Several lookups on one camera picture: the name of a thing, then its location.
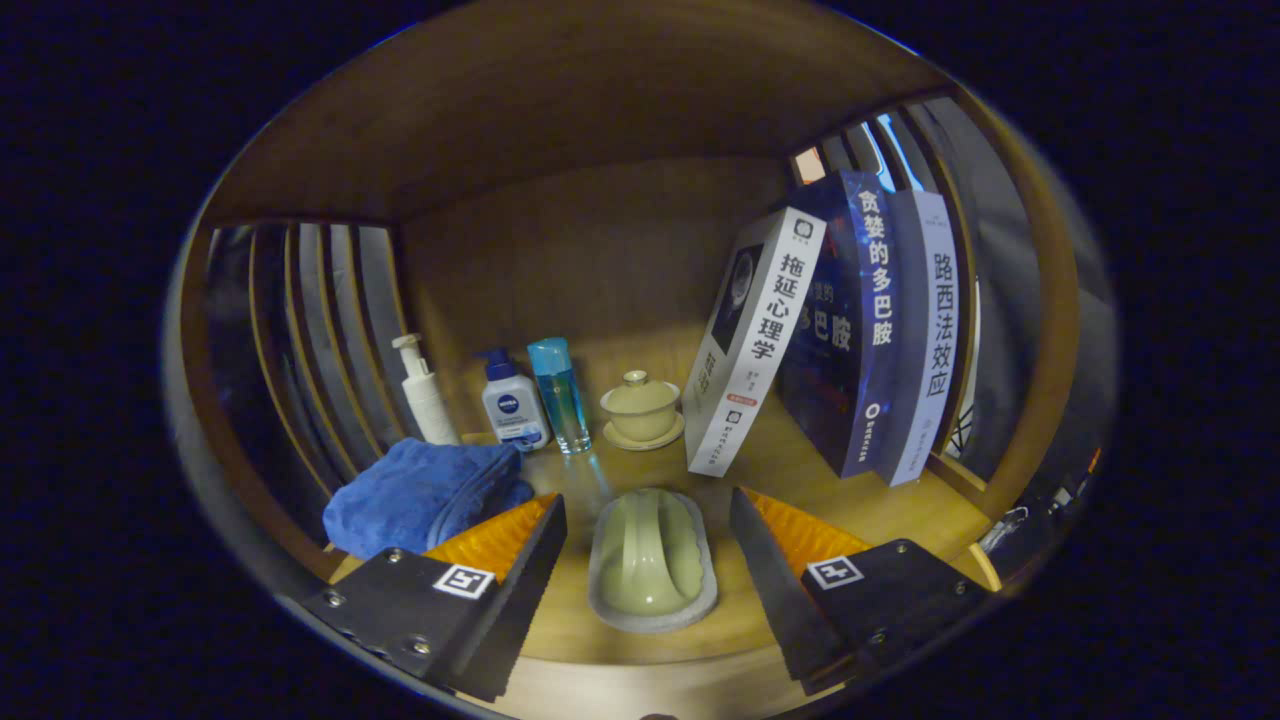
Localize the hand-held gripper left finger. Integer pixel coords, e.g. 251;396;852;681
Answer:
275;494;568;703

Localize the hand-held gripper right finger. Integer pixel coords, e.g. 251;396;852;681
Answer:
728;488;993;696

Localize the pale green brush grey base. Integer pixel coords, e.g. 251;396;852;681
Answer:
587;487;719;634

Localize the wooden countertop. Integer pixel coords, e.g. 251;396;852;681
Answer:
330;330;1001;666

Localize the wooden cabinet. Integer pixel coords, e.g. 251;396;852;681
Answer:
165;5;1116;716

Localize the folded blue towel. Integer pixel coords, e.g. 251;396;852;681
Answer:
322;437;536;561

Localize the white bottle with blue cap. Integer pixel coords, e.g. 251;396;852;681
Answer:
478;347;552;453

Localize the clear blue bottle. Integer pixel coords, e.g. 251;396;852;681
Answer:
527;337;593;456

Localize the white pump bottle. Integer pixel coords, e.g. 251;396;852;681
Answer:
391;333;461;447

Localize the beige lidded teacup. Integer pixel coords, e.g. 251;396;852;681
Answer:
599;370;687;452

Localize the white book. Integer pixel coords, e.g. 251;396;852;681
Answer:
682;206;828;478

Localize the dark blue book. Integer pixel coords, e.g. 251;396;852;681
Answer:
775;170;901;479

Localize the pale lavender book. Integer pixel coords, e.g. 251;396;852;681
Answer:
875;188;961;488

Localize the tangle of cables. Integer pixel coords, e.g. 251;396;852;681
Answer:
980;445;1106;571

